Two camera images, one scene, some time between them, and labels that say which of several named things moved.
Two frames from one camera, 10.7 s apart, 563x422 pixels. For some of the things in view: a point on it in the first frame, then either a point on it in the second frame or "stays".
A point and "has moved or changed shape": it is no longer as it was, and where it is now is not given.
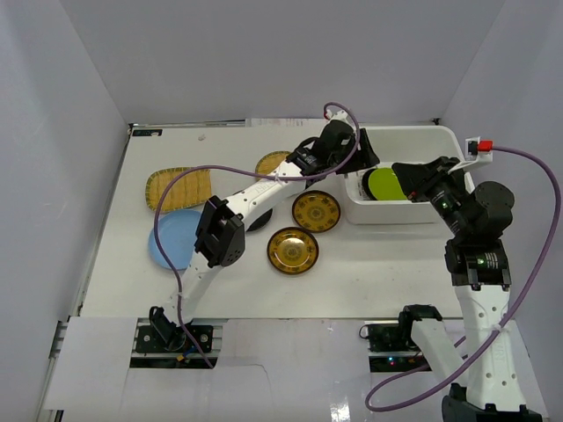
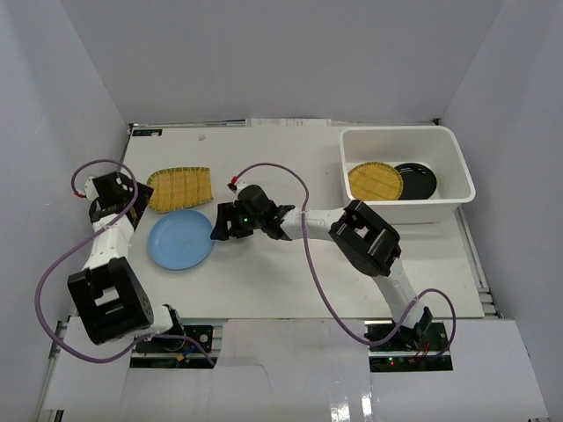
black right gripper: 427,176 → 226,213
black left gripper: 356,147 → 138,199
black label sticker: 146,132 stays
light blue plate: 176,232 stays
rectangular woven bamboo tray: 190,189 stays
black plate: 366,185 has moved or changed shape
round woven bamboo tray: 269,162 → 375,181
